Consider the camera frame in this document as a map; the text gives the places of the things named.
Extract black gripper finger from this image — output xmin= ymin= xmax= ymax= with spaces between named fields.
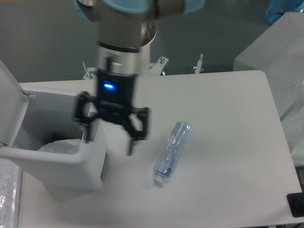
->
xmin=123 ymin=107 xmax=150 ymax=156
xmin=73 ymin=91 xmax=99 ymax=143

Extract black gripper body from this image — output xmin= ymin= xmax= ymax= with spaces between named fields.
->
xmin=95 ymin=69 xmax=136 ymax=125

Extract clear crushed plastic bottle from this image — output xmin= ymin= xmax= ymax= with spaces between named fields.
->
xmin=153 ymin=121 xmax=192 ymax=187

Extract white plastic wrapper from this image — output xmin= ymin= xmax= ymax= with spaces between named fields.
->
xmin=38 ymin=139 xmax=81 ymax=154

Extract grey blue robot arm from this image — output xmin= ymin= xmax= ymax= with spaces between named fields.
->
xmin=74 ymin=0 xmax=205 ymax=146

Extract white open trash can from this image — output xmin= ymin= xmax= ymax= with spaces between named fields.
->
xmin=0 ymin=64 xmax=107 ymax=190

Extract blue yellow snack packet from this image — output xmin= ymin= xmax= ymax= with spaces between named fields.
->
xmin=49 ymin=133 xmax=75 ymax=143

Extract paper sheet in sleeve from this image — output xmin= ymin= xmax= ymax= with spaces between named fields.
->
xmin=0 ymin=159 xmax=22 ymax=228

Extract translucent plastic box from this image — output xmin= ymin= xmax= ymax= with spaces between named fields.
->
xmin=233 ymin=12 xmax=304 ymax=167

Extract black device at edge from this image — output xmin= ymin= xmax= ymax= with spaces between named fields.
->
xmin=287 ymin=192 xmax=304 ymax=218

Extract blue water jug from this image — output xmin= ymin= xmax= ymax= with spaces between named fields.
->
xmin=266 ymin=0 xmax=304 ymax=25

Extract white mounting bracket left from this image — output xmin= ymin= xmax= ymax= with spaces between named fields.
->
xmin=82 ymin=62 xmax=98 ymax=80

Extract white mounting bracket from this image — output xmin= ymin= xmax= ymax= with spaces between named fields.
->
xmin=82 ymin=62 xmax=98 ymax=80
xmin=149 ymin=56 xmax=169 ymax=76

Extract white mounting bracket right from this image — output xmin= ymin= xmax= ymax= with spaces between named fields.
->
xmin=149 ymin=56 xmax=169 ymax=76

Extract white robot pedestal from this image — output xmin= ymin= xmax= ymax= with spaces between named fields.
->
xmin=137 ymin=44 xmax=150 ymax=77

